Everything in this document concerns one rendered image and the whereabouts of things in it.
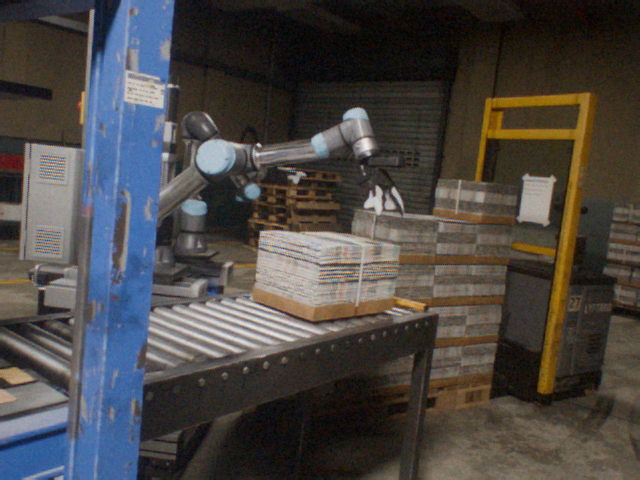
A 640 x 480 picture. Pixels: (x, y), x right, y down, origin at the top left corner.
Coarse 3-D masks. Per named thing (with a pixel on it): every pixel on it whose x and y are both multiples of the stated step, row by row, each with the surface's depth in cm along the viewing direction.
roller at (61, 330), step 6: (48, 324) 148; (54, 324) 148; (60, 324) 147; (48, 330) 147; (54, 330) 146; (60, 330) 145; (66, 330) 144; (72, 330) 144; (60, 336) 144; (66, 336) 142; (72, 336) 141; (72, 342) 140; (150, 366) 125; (156, 366) 125; (150, 372) 123
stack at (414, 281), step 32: (416, 288) 311; (448, 288) 324; (448, 320) 328; (448, 352) 332; (320, 384) 285; (352, 384) 296; (384, 384) 309; (256, 416) 294; (288, 416) 277; (320, 416) 305; (384, 416) 311
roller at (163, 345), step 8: (152, 336) 146; (152, 344) 143; (160, 344) 142; (168, 344) 141; (176, 344) 141; (168, 352) 139; (176, 352) 138; (184, 352) 137; (192, 352) 137; (184, 360) 136; (192, 360) 134; (200, 360) 133
